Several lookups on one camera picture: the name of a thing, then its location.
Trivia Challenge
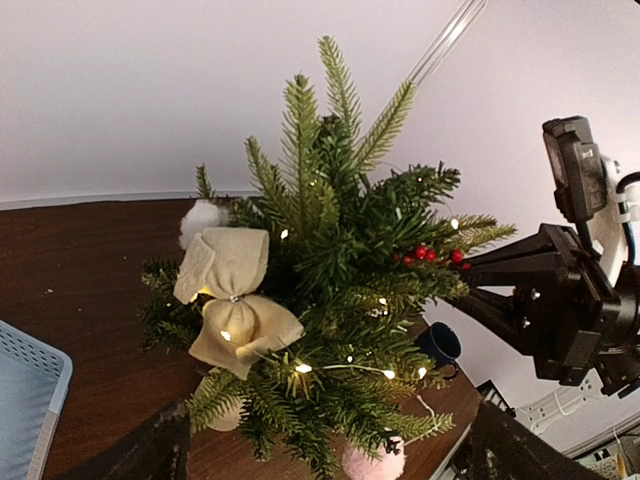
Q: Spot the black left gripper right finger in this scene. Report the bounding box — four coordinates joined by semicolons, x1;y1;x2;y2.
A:
469;401;602;480

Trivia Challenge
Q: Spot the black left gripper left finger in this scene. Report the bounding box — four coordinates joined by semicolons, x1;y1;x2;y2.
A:
60;401;191;480

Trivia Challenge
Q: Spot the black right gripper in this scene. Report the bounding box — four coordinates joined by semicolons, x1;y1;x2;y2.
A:
441;224;639;398

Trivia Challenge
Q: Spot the dark berry sprig ornament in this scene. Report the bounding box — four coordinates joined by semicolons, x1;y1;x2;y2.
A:
392;244;472;271

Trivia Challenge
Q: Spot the pink pompom ornament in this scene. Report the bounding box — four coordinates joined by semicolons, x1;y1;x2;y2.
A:
342;394;446;480

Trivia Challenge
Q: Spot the fairy light wire string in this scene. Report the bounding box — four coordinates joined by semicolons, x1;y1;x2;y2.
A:
189;169;461;381

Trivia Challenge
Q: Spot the small green christmas tree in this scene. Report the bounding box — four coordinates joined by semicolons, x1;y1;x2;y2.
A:
139;36;516;479

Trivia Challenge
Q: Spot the beige fabric bow ornament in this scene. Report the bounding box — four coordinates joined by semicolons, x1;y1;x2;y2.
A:
174;227;304;380

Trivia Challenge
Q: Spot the white fluffy ornament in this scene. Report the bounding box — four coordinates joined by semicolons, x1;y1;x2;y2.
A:
178;199;229;250

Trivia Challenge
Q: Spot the round wooden tree base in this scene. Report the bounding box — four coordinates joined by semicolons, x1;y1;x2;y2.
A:
188;367;243;432

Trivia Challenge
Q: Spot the dark blue mug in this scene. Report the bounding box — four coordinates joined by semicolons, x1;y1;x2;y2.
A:
414;322;462;380

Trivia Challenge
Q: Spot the light blue plastic basket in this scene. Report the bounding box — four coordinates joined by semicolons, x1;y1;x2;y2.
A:
1;322;73;480

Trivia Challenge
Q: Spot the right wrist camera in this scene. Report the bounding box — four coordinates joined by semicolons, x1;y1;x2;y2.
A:
542;115;640;281

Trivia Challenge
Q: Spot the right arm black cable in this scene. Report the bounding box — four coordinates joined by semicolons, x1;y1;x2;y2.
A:
614;172;640;266

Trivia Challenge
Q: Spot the right aluminium frame post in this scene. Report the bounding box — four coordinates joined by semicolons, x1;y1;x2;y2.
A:
407;0;489;89

